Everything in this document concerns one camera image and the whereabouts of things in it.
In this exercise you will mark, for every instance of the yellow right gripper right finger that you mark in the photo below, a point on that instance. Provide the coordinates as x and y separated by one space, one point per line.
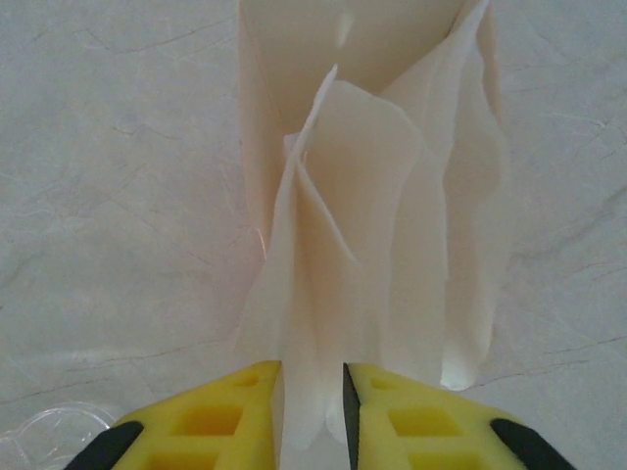
441 440

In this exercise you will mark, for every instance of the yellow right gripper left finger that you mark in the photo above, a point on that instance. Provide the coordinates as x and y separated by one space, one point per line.
196 431

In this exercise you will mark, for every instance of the clear plastic coffee dripper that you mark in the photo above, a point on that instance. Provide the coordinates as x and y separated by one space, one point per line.
54 421

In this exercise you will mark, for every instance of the white paper coffee filter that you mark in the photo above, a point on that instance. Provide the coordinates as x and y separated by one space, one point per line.
343 220
470 220

